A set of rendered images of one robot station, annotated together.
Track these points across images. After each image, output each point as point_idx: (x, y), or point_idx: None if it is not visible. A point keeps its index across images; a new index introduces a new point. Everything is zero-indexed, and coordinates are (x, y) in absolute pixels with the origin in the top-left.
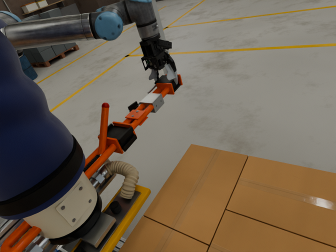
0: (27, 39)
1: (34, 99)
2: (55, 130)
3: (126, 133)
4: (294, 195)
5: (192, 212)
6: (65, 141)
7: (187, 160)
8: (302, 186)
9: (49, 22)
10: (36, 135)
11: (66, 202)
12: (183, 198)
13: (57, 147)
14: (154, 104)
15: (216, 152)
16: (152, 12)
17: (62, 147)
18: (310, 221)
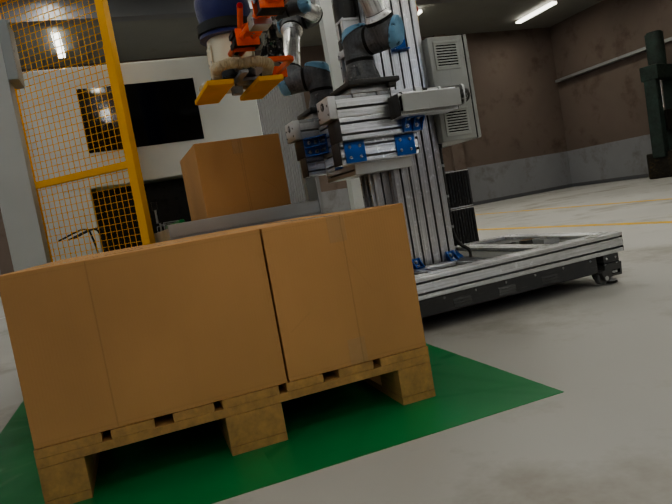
0: None
1: None
2: (201, 4)
3: (230, 34)
4: (142, 248)
5: (274, 223)
6: (202, 12)
7: (365, 208)
8: (133, 250)
9: None
10: (195, 2)
11: (207, 51)
12: (303, 218)
13: (199, 13)
14: (247, 20)
15: (330, 215)
16: None
17: (200, 14)
18: (111, 253)
